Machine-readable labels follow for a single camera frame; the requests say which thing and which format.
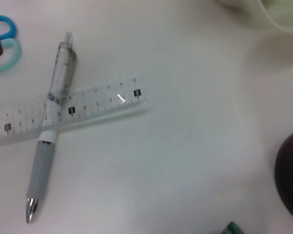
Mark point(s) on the blue scissors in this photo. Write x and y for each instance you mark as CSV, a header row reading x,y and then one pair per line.
x,y
13,56

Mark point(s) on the transparent plastic ruler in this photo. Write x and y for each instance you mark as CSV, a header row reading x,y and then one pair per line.
x,y
107,104

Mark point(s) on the clear grey ballpoint pen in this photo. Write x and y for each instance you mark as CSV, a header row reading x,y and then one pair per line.
x,y
41,165

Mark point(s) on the translucent green fruit bowl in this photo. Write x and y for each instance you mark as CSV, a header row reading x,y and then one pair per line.
x,y
283,19

